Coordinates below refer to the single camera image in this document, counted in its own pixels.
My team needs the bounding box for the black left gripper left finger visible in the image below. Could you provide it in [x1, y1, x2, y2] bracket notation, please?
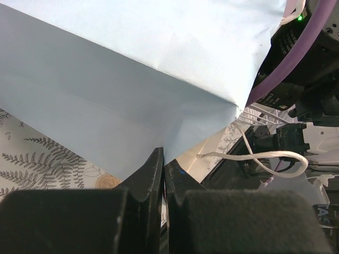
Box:
[1, 148, 164, 253]

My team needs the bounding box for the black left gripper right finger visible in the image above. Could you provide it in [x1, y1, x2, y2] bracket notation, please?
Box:
[164, 161, 332, 253]

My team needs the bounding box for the light blue paper bag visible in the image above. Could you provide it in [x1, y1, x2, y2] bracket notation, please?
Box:
[1, 1, 287, 179]

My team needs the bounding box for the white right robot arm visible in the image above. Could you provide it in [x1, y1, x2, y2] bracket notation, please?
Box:
[164, 1, 336, 253]

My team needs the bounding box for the clear plastic dish rack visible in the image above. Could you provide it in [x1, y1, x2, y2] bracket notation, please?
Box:
[237, 104, 289, 127]

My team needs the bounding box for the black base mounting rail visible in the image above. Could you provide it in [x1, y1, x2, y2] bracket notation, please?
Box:
[201, 130, 260, 190]

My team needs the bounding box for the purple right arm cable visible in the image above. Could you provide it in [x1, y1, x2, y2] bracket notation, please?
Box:
[245, 0, 337, 108]

